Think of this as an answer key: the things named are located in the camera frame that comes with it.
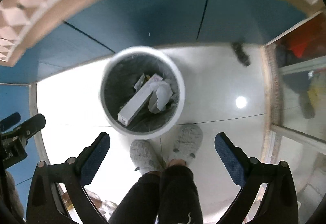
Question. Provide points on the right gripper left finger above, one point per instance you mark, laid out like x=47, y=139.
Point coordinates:
x=45, y=204

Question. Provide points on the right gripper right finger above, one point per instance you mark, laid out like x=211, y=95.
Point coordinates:
x=279, y=203

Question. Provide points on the long white toothpaste box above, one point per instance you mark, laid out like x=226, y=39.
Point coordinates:
x=133, y=106

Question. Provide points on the white tissue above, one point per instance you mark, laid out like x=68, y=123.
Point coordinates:
x=161, y=92

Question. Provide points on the white round trash bin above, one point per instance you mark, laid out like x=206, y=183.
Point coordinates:
x=117, y=88

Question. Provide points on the person black trousers legs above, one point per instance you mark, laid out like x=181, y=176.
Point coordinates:
x=171, y=197

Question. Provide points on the left grey slipper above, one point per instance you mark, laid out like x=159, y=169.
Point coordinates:
x=144, y=157

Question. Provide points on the grey slipper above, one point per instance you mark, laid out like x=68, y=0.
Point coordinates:
x=144, y=157
x=186, y=144

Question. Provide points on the right grey slipper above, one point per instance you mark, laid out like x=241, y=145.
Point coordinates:
x=186, y=144

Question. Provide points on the glass sliding door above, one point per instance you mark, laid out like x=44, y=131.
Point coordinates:
x=296, y=76

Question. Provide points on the black floor object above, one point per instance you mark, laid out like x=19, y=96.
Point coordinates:
x=242, y=57

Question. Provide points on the blue cabinet doors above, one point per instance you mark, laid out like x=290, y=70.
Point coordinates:
x=221, y=93

